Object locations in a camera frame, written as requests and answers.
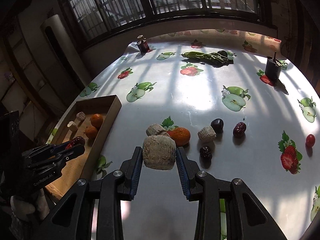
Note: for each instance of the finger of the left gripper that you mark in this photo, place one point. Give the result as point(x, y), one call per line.
point(44, 169)
point(45, 152)

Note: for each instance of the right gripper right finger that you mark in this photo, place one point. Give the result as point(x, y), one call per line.
point(202, 187)

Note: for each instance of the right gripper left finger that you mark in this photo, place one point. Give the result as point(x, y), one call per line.
point(120, 185)

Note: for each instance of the dark red jujube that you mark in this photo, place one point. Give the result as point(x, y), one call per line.
point(206, 154)

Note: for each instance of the large beige cake cylinder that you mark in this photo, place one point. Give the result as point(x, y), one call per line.
point(159, 152)

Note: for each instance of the beige cake cube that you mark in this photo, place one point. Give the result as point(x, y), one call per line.
point(207, 134)

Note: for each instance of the orange tangerine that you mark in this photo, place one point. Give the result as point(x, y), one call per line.
point(180, 135)
point(96, 120)
point(91, 132)

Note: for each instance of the red cherry tomato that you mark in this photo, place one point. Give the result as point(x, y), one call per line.
point(310, 141)

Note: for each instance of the person's left hand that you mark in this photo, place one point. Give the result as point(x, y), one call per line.
point(21, 209)

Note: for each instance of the small beige cake near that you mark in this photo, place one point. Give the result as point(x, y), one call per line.
point(72, 126)

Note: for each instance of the small beige cake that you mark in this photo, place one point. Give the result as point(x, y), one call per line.
point(81, 116)
point(72, 126)

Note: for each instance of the small beige cake far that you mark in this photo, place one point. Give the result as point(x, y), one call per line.
point(81, 116)

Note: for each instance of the shallow cardboard box tray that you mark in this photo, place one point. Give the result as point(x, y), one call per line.
point(84, 165)

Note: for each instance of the dark purple plum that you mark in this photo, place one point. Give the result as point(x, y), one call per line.
point(217, 125)

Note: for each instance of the red jujube on table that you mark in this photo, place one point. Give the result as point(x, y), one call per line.
point(239, 130)

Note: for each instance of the fruit print tablecloth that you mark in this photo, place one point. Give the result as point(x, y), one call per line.
point(162, 87)

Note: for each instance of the white standing air conditioner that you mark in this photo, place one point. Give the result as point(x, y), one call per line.
point(63, 49)

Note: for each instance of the green leafy vegetable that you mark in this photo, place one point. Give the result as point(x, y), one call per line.
point(215, 59)

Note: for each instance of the black cup with stick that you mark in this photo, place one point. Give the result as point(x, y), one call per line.
point(273, 69)

